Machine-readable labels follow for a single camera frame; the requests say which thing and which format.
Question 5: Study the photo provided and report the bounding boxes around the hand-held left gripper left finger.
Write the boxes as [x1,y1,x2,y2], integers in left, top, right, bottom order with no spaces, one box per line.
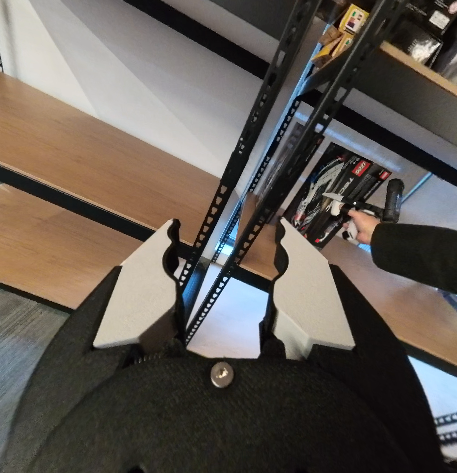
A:
[93,217,185,354]

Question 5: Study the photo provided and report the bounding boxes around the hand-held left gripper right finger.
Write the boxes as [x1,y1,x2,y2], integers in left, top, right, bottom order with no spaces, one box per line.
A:
[262,217,357,361]

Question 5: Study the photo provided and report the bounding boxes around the black race car lego box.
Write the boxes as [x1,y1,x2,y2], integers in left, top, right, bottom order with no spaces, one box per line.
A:
[284,142,392,248]

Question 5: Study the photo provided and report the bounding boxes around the person's right forearm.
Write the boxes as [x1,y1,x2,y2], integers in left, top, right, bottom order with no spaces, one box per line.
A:
[370,221,457,296]

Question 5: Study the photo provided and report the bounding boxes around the dark lego box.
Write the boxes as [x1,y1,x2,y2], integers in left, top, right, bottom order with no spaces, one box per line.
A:
[257,120,324,211]

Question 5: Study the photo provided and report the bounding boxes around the person's right hand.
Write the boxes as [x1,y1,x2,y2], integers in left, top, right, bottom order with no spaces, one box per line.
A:
[348,211,381,245]

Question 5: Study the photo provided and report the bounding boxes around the small yellow box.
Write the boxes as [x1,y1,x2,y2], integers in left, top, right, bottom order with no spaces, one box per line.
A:
[312,31,357,70]

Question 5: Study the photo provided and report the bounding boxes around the black glossy box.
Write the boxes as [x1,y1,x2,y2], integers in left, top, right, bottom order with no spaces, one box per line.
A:
[392,28,444,69]

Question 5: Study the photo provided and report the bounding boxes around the yellow box purple print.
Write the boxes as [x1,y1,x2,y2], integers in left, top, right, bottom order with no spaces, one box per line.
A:
[339,2,370,35]

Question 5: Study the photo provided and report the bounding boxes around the black box white label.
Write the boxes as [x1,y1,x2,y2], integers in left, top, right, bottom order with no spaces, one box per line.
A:
[403,0,457,35]

